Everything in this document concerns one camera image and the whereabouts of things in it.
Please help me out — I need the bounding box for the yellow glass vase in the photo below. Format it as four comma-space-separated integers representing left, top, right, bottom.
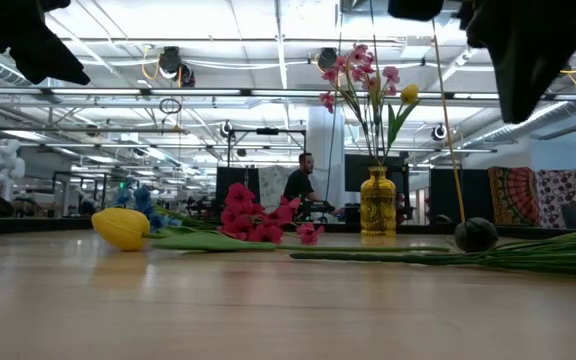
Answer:
359, 165, 398, 238

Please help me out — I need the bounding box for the pink artificial flower bunch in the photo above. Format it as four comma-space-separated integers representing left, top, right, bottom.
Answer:
319, 43, 402, 166

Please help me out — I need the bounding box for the white robot figure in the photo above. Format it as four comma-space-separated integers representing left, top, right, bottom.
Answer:
0, 138, 27, 202

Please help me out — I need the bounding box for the orange patterned cloth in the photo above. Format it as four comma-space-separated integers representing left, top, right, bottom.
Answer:
487, 166, 540, 227

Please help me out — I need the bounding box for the person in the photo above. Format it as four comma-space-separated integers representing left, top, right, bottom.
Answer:
282, 152, 343, 219

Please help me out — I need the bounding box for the black gantry frame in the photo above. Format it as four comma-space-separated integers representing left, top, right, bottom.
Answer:
225, 127, 308, 221

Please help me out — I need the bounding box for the black monitor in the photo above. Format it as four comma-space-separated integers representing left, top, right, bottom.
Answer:
344, 153, 409, 194

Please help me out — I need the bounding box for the red artificial flower bunch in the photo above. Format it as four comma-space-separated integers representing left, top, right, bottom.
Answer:
217, 182, 325, 246

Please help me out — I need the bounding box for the black artificial tulip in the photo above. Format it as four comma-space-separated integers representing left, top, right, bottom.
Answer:
454, 216, 500, 253

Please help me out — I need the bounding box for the yellow artificial tulip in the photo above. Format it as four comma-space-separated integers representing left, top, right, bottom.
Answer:
380, 83, 422, 167
91, 207, 452, 253

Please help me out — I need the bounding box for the black partition panel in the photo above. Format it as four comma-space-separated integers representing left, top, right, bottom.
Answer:
215, 166, 262, 211
428, 168, 492, 226

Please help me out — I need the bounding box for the purple white patterned cloth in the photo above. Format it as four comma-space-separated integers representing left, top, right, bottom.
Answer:
535, 168, 576, 230

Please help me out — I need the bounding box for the yellow cable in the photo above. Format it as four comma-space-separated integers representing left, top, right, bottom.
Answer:
430, 19, 468, 225

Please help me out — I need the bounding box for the blue artificial flower bunch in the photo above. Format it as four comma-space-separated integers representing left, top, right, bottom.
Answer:
290, 224, 576, 280
112, 183, 222, 234

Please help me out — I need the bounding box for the white pillar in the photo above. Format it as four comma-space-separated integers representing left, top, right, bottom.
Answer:
306, 104, 347, 221

